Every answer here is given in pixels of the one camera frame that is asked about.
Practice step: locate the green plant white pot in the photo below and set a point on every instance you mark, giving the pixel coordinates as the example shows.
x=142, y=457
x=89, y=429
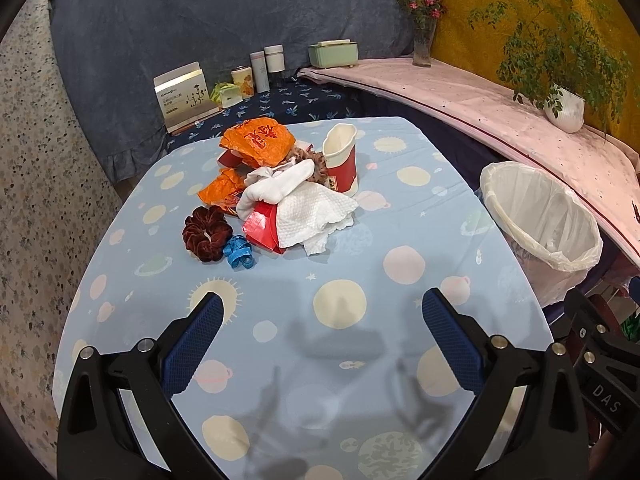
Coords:
x=555, y=46

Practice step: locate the red white paper cup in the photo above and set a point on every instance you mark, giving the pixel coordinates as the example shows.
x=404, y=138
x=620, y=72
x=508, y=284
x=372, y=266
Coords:
x=339, y=152

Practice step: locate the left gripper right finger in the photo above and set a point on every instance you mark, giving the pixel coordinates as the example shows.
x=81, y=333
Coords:
x=549, y=439

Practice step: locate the grey blue hanging blanket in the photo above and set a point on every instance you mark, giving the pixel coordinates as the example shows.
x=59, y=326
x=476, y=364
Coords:
x=110, y=51

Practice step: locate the white lined trash bin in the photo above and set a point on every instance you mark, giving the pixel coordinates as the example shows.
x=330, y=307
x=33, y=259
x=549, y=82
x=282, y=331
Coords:
x=554, y=237

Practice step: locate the orange plastic snack bag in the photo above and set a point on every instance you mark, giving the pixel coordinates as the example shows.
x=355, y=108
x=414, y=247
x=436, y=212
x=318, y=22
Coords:
x=259, y=142

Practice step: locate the pink dotted scrunchie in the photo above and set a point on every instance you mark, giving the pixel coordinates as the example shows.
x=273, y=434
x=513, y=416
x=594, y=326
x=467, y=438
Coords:
x=320, y=173

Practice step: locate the white sock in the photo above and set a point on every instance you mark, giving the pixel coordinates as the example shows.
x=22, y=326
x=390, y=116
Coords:
x=264, y=185

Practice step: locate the orange wrapper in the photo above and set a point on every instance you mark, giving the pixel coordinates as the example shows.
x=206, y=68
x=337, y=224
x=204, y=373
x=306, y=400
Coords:
x=224, y=191

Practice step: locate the blue hair clip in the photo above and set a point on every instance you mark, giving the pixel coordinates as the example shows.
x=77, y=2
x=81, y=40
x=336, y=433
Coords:
x=238, y=252

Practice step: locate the glass vase pink flowers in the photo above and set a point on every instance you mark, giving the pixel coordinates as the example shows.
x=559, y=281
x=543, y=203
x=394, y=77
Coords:
x=424, y=15

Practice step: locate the blue planet pattern tablecloth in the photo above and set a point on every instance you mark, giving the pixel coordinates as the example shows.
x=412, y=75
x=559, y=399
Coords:
x=324, y=368

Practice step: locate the tall white bottle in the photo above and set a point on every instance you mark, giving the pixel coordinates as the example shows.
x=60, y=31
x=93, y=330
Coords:
x=260, y=72

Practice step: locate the white paper towel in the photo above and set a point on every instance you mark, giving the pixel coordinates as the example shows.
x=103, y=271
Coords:
x=310, y=214

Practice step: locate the green white small packet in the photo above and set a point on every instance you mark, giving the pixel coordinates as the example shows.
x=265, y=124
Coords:
x=226, y=95

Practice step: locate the dark red velvet scrunchie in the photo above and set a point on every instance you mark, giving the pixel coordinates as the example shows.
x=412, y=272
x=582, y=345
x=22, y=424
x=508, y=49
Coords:
x=206, y=232

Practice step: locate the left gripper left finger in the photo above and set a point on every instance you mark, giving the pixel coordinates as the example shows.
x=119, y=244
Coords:
x=95, y=436

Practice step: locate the mint green tissue box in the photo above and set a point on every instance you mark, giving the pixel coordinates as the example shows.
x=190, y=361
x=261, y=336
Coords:
x=333, y=53

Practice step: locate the pink shelf cloth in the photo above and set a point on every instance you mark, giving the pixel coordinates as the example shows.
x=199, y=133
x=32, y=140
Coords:
x=601, y=170

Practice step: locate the white round jar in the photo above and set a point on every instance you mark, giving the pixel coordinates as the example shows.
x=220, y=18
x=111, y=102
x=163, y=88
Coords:
x=274, y=56

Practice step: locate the navy floral cloth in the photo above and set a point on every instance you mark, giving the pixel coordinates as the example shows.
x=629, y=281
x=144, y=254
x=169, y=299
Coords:
x=297, y=100

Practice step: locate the red plastic wrapper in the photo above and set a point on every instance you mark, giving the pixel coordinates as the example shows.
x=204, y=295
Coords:
x=260, y=228

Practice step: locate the white open cardboard box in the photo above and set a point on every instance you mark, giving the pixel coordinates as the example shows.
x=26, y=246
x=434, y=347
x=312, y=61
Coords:
x=183, y=97

